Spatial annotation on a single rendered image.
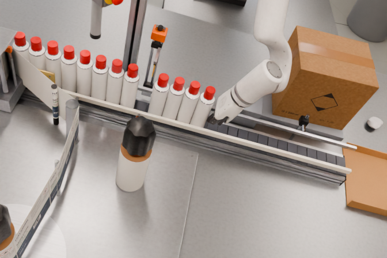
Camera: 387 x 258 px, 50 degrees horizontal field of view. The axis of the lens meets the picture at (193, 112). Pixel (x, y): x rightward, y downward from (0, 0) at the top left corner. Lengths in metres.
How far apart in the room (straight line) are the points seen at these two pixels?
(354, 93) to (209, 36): 0.69
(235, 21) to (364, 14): 1.94
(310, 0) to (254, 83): 1.22
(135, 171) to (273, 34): 0.56
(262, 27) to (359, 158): 0.76
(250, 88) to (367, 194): 0.67
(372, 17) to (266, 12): 2.62
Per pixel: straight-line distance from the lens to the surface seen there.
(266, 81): 1.23
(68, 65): 1.40
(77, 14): 1.89
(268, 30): 1.23
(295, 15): 2.25
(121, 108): 1.44
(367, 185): 1.72
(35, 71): 1.36
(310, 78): 1.53
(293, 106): 1.64
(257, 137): 1.54
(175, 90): 1.35
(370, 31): 3.88
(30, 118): 1.46
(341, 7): 4.16
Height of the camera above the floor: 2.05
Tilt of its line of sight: 50 degrees down
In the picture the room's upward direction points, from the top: 21 degrees clockwise
